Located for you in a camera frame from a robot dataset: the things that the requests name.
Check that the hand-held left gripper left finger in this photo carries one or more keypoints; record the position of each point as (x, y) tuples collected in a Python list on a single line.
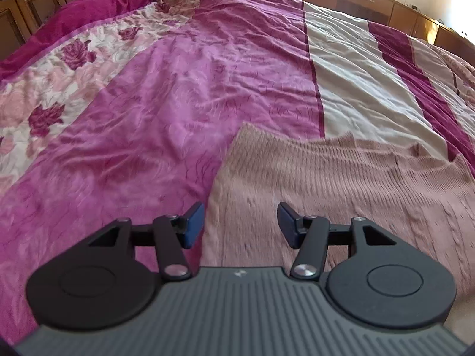
[(193, 226)]

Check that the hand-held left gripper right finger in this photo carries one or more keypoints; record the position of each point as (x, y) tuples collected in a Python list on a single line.
[(287, 224)]

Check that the pink knitted sweater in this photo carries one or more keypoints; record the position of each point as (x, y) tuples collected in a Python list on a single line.
[(334, 200)]

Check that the magenta and cream striped bedspread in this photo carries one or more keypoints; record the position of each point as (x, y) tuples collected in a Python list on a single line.
[(185, 100)]

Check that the wooden drawer cabinet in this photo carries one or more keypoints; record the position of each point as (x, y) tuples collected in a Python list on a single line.
[(352, 3)]

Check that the magenta pillow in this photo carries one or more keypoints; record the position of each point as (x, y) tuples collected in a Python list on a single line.
[(85, 3)]

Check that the wooden headboard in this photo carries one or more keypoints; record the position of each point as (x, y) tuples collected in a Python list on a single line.
[(33, 3)]

